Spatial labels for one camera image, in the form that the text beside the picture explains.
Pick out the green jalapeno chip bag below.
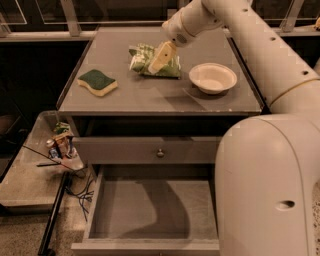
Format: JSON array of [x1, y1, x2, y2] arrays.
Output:
[[129, 43, 181, 79]]

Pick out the closed top drawer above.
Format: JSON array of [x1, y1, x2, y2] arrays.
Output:
[[73, 137, 221, 164]]

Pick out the metal window railing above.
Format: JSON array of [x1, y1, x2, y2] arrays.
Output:
[[0, 0, 320, 39]]

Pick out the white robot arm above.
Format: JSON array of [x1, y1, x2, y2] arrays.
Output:
[[163, 0, 320, 256]]

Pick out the green yellow sponge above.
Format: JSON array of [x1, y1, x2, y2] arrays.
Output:
[[77, 69, 118, 97]]

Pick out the black stand pole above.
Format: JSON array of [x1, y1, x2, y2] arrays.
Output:
[[38, 172, 70, 256]]

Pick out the grey drawer cabinet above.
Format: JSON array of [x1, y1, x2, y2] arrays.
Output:
[[55, 26, 265, 256]]

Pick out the white paper bowl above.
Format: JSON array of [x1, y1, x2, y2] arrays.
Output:
[[189, 63, 237, 95]]

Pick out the open middle drawer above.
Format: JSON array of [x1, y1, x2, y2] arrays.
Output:
[[71, 164, 220, 256]]

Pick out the round metal drawer knob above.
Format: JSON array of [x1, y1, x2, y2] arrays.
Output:
[[156, 149, 165, 158]]

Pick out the black cables on floor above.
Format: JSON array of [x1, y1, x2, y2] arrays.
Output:
[[64, 168, 96, 222]]

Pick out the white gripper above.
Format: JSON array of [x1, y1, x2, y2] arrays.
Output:
[[148, 9, 195, 74]]

